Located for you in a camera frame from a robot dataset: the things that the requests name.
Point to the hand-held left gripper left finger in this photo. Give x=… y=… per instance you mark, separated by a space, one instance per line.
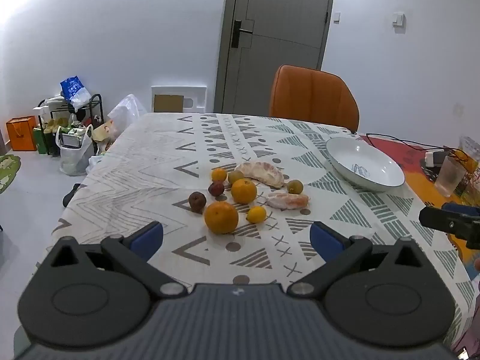
x=148 y=239

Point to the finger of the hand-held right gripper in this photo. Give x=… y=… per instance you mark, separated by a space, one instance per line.
x=446 y=223
x=457 y=207

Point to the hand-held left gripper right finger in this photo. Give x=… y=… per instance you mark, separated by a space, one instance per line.
x=326 y=240

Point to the large orange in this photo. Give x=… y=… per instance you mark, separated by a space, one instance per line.
x=221 y=217

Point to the white ceramic plate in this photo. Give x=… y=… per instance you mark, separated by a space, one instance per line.
x=363 y=168

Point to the small orange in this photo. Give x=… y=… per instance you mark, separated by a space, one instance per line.
x=219 y=175

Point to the medium orange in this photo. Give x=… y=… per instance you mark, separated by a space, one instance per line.
x=243 y=191

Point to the ribbed glass cup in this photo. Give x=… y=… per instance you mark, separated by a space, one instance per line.
x=450 y=177

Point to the white charger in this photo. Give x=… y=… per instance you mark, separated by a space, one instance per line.
x=435 y=158

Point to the peeled orange piece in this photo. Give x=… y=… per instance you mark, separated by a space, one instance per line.
x=288 y=200

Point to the yellow snack bag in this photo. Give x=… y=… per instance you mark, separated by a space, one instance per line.
x=470 y=150

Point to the brown wrinkled fruit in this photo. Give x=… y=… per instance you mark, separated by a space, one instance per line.
x=197 y=201

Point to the round green-brown fruit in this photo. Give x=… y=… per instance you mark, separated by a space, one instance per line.
x=295 y=186
x=236 y=176

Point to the red and orange mat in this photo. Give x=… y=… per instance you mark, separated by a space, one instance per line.
x=408 y=161

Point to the patterned tablecloth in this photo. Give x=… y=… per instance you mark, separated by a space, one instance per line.
x=150 y=165

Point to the small yellow kumquat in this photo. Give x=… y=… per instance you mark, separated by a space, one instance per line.
x=256 y=214

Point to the dark red round fruit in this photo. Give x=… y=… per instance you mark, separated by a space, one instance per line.
x=216 y=188

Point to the black object on floor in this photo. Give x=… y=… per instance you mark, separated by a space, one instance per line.
x=71 y=195

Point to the peeled pomelo segment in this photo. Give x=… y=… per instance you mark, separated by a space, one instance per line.
x=262 y=172

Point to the white plastic bag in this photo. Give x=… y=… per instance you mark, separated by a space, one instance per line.
x=73 y=157

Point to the tan paper bag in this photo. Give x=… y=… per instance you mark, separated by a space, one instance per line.
x=103 y=131

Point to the clear plastic bag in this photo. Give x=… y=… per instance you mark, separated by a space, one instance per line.
x=125 y=114

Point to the brown cardboard piece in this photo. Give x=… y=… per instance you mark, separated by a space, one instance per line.
x=168 y=103

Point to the black shoe rack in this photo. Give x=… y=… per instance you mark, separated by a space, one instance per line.
x=98 y=108

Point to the orange leather chair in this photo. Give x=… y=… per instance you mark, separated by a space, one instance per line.
x=313 y=97

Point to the green box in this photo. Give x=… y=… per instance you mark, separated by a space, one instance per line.
x=40 y=139

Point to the white foam packaging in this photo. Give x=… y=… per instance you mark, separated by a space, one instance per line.
x=198 y=95

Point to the green floor rug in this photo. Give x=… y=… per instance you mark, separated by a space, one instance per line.
x=7 y=172

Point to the orange gift bag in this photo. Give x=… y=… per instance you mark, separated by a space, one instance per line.
x=21 y=134

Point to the blue plastic bag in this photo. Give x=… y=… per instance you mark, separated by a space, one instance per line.
x=75 y=90

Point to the grey door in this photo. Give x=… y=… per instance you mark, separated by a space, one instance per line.
x=277 y=45

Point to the white wall box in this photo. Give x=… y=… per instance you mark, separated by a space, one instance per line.
x=398 y=19

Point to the white light switch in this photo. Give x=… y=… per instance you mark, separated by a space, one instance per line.
x=336 y=16

